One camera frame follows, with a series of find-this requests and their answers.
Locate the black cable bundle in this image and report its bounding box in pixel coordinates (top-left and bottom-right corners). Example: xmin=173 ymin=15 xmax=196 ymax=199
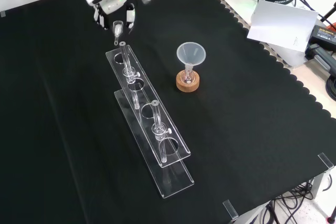
xmin=258 ymin=179 xmax=336 ymax=224

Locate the translucent plastic funnel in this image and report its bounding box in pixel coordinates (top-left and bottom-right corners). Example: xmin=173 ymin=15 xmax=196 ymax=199
xmin=176 ymin=41 xmax=207 ymax=71

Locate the clear acrylic funnel stand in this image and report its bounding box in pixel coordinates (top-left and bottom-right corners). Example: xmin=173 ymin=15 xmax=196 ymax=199
xmin=105 ymin=41 xmax=195 ymax=199

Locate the clear acrylic edge clamp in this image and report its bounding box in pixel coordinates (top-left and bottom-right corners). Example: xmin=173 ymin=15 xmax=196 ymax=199
xmin=222 ymin=199 xmax=239 ymax=221
xmin=317 ymin=152 xmax=335 ymax=174

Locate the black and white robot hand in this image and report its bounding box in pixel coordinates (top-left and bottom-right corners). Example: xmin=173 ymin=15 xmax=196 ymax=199
xmin=81 ymin=0 xmax=138 ymax=35

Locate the black clamp tool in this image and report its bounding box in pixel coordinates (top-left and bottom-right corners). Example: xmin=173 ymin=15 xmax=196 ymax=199
xmin=305 ymin=43 xmax=336 ymax=78

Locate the black power adapter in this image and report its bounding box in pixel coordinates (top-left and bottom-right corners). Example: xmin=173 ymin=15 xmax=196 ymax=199
xmin=311 ymin=24 xmax=336 ymax=47

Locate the black cloth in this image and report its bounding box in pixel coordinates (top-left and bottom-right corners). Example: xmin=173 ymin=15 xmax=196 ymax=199
xmin=0 ymin=0 xmax=336 ymax=224

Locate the round-bottom glass flask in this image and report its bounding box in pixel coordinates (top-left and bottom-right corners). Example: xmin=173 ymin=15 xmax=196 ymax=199
xmin=183 ymin=62 xmax=195 ymax=85

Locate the cork ring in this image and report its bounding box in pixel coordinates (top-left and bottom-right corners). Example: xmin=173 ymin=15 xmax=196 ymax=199
xmin=175 ymin=69 xmax=201 ymax=93

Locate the white paper sheet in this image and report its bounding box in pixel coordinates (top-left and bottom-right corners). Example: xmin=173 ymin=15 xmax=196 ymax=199
xmin=246 ymin=0 xmax=319 ymax=52

